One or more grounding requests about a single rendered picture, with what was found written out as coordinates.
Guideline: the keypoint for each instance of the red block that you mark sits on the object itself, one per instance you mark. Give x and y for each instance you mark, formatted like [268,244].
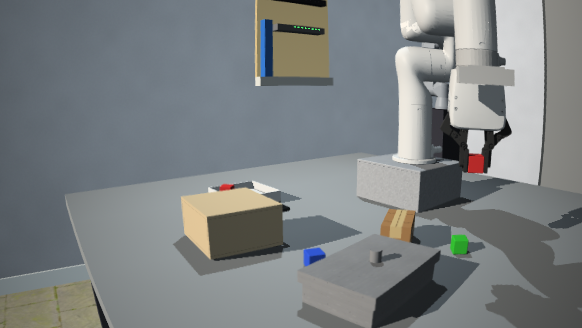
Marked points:
[226,187]
[476,163]

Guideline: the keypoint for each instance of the small green block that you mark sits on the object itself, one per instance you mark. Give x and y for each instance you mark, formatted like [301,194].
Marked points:
[459,244]

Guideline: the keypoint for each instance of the brown cardboard box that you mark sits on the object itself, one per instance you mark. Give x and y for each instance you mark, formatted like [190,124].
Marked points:
[398,224]

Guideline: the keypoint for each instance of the blue block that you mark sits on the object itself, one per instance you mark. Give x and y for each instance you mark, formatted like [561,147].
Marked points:
[313,255]

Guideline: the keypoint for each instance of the light wooden cabinet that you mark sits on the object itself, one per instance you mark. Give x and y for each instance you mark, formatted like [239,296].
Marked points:
[231,222]

